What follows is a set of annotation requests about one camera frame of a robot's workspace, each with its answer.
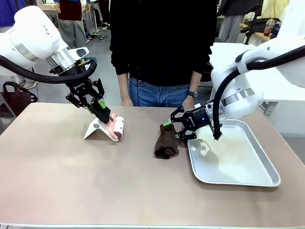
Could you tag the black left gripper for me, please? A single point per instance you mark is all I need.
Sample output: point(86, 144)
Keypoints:
point(82, 88)

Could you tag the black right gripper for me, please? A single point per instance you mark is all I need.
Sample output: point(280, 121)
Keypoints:
point(197, 118)

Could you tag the brown terry cloth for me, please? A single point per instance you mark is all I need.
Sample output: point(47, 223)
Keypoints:
point(166, 145)

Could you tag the pink lint roller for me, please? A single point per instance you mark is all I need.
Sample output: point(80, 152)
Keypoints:
point(117, 128)

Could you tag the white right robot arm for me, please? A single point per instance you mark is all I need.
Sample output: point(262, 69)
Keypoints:
point(238, 78)

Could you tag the person's left forearm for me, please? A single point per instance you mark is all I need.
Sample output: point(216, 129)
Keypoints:
point(195, 80)

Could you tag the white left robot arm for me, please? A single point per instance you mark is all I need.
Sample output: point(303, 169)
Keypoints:
point(31, 31)

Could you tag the person's right forearm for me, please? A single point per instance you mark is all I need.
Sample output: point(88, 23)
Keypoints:
point(123, 84)

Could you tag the person's left hand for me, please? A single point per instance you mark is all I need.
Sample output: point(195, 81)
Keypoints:
point(188, 103)

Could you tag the person's right hand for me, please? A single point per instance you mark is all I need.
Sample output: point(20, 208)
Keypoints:
point(126, 101)

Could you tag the black wrist watch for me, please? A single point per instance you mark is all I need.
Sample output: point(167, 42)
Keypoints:
point(192, 94)

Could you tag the white lint roller stand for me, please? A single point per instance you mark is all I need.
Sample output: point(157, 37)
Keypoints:
point(96, 130)

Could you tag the blue jeans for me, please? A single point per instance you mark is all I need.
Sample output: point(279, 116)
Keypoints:
point(157, 94)

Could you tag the silver metal tray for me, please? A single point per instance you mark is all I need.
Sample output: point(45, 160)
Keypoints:
point(233, 157)

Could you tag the dark red bag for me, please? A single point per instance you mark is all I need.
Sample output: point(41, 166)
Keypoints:
point(17, 97)

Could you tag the bystander in maroon top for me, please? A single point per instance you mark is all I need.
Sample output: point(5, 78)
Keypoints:
point(71, 21)

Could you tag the black sweater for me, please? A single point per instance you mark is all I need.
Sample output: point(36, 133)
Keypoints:
point(162, 35)

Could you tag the bystander in grey trousers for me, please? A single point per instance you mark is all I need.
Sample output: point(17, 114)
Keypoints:
point(230, 21)

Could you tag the bystander in blue top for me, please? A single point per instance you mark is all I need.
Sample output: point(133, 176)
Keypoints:
point(9, 12)

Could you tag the wooden desk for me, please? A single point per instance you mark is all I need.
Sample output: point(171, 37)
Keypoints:
point(259, 38)

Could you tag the black bag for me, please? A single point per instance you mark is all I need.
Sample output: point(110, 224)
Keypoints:
point(255, 25)

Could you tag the plastic cup with red drink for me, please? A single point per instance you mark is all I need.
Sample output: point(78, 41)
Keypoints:
point(268, 28)

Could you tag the blue can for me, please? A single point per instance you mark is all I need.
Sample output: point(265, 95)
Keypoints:
point(277, 28)

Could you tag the yellow garment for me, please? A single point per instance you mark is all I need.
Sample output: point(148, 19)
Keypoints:
point(274, 8)

